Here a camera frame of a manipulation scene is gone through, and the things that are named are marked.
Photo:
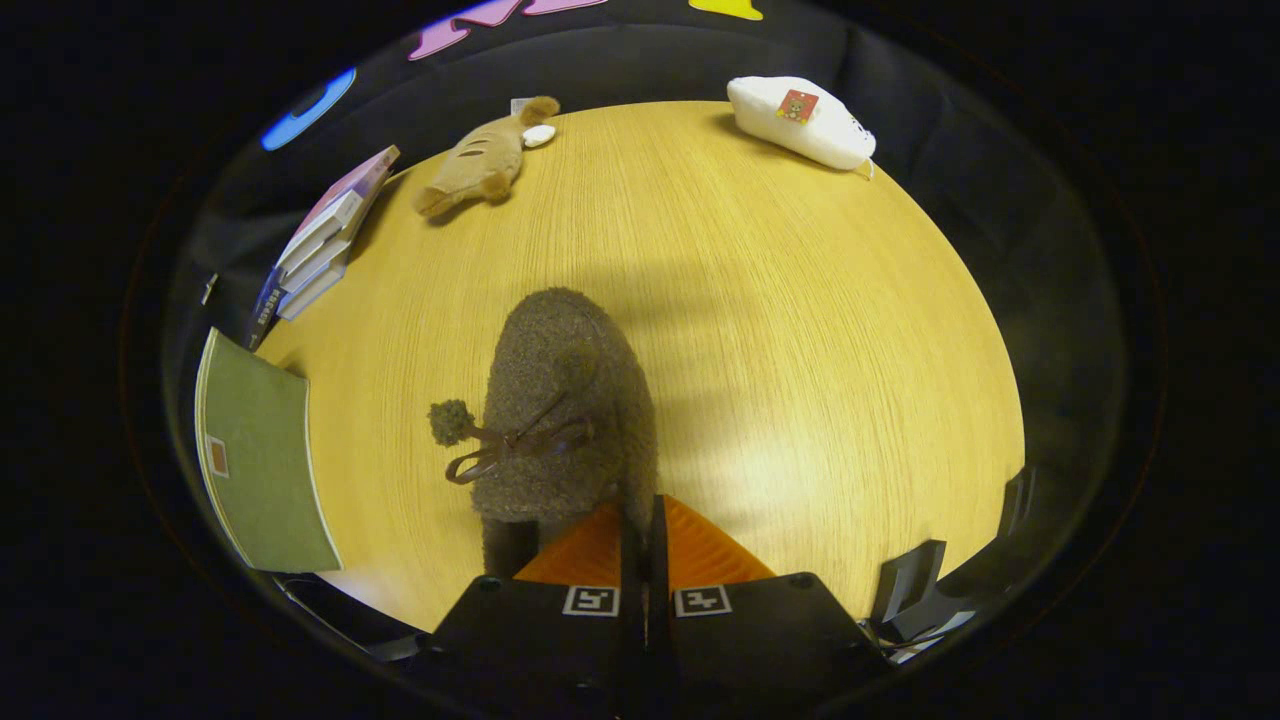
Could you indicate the silver cloth clip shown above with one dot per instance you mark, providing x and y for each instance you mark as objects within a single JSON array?
[{"x": 208, "y": 288}]

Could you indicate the black angular stand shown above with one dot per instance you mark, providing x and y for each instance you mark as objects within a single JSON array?
[{"x": 905, "y": 585}]

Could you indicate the blue-covered book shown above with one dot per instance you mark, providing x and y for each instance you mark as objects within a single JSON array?
[{"x": 265, "y": 310}]

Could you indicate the white plush pouch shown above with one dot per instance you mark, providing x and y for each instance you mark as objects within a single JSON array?
[{"x": 830, "y": 140}]

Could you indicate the brown fluffy shoe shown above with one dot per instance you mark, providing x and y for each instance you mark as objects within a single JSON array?
[{"x": 560, "y": 350}]

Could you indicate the pink-covered book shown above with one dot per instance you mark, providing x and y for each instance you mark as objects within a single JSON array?
[{"x": 350, "y": 185}]

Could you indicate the green fabric storage box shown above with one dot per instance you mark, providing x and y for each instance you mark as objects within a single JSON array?
[{"x": 260, "y": 470}]

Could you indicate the white-edged book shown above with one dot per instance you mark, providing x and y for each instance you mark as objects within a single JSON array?
[
  {"x": 305, "y": 298},
  {"x": 310, "y": 270}
]

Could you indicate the tan plush toy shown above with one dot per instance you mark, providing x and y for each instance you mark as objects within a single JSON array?
[{"x": 480, "y": 160}]

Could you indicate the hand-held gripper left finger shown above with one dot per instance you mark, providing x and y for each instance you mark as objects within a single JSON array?
[{"x": 630, "y": 620}]

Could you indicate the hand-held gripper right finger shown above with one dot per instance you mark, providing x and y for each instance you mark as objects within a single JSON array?
[{"x": 660, "y": 620}]

